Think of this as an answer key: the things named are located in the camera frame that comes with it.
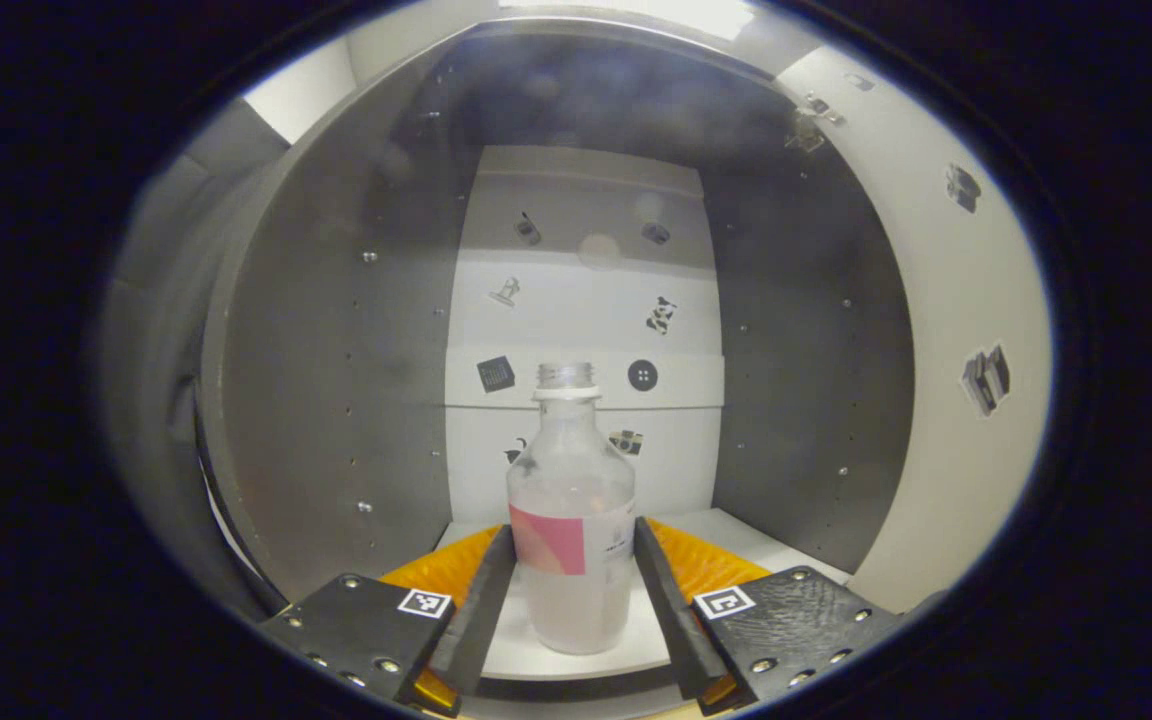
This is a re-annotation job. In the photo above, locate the clear bottle with pink label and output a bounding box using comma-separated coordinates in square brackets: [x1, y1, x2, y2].
[506, 362, 637, 657]

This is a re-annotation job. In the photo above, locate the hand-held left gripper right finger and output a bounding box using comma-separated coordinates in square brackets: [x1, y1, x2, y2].
[633, 516, 905, 717]

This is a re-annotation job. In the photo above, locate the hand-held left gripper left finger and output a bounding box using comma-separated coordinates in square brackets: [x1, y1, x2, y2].
[261, 522, 519, 719]

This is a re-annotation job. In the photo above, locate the grey cabinet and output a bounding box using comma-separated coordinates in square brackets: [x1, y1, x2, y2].
[201, 20, 917, 701]

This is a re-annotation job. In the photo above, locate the metal cabinet hinge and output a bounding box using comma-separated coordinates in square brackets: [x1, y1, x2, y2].
[784, 92, 847, 153]

